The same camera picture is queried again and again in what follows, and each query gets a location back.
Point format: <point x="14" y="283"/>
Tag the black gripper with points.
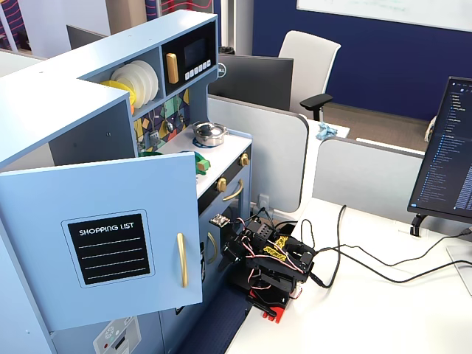
<point x="231" y="255"/>

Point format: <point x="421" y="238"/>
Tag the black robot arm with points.
<point x="280" y="258"/>

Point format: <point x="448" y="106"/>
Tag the red robot base clamp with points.
<point x="274" y="313"/>

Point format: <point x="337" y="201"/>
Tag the blue shopping list cabinet door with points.
<point x="37" y="258"/>

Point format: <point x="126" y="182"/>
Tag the gold stove knob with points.
<point x="221" y="184"/>
<point x="244" y="160"/>

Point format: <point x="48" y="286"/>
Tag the green toy pan lid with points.
<point x="203" y="164"/>

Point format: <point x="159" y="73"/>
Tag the grey desk divider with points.
<point x="273" y="155"/>
<point x="368" y="177"/>

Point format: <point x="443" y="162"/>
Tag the steel toy pot with lid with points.
<point x="209" y="133"/>

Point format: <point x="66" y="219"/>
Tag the green bowl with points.
<point x="150" y="153"/>

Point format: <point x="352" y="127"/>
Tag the steel toy spatula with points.
<point x="155" y="137"/>

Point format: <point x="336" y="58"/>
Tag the steel toy ladle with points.
<point x="169" y="125"/>

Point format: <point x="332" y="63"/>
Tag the blue cloth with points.
<point x="325" y="132"/>

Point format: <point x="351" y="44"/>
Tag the black Dell monitor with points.
<point x="254" y="81"/>

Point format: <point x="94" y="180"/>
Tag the white toy plate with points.
<point x="127" y="72"/>
<point x="115" y="76"/>
<point x="147" y="83"/>

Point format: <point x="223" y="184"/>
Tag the black microwave door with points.
<point x="195" y="55"/>

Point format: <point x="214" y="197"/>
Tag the white office chair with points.
<point x="309" y="62"/>

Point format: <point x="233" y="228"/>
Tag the monitor showing code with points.
<point x="448" y="158"/>

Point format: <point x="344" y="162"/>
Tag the blue toy kitchen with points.
<point x="44" y="92"/>

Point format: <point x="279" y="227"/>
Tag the whiteboard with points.
<point x="387" y="9"/>

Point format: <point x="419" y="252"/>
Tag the small gripper camera board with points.
<point x="219" y="220"/>

